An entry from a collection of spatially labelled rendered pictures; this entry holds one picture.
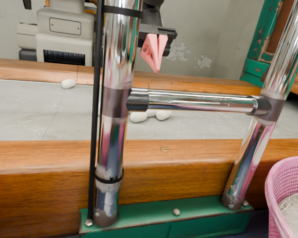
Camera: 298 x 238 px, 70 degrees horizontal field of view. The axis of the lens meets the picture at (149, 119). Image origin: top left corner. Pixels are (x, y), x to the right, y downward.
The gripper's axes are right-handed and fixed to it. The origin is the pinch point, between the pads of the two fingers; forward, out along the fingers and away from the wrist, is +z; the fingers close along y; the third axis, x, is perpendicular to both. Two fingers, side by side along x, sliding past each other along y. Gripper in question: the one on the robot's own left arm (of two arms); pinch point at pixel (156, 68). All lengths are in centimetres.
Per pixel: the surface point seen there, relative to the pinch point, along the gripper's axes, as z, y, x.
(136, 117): 13.6, -6.6, -3.9
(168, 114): 12.4, -0.4, -2.8
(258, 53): -17.2, 42.2, 8.8
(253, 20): -120, 134, 72
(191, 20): -157, 98, 111
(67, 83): 0.6, -18.6, 6.9
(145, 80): -4.1, 0.7, 10.7
